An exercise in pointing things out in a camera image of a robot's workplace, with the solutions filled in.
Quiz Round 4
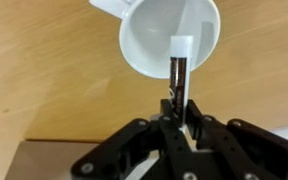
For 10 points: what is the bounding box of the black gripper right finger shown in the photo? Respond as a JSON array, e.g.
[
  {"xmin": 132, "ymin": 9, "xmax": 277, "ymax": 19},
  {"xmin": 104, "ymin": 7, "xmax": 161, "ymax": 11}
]
[{"xmin": 185, "ymin": 99, "xmax": 288, "ymax": 180}]

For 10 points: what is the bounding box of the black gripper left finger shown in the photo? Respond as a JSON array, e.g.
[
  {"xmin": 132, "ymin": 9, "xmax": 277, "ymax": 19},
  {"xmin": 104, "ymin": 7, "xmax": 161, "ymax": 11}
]
[{"xmin": 71, "ymin": 99, "xmax": 192, "ymax": 180}]

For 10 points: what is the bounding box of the white marker with black label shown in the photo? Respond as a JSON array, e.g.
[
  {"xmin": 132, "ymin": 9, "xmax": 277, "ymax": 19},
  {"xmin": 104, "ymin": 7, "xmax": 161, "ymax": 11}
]
[{"xmin": 168, "ymin": 34, "xmax": 195, "ymax": 135}]

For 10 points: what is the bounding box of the white ceramic mug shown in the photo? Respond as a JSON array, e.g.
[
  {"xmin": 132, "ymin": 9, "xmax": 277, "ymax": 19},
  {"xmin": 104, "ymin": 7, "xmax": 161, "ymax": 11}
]
[{"xmin": 88, "ymin": 0, "xmax": 222, "ymax": 80}]

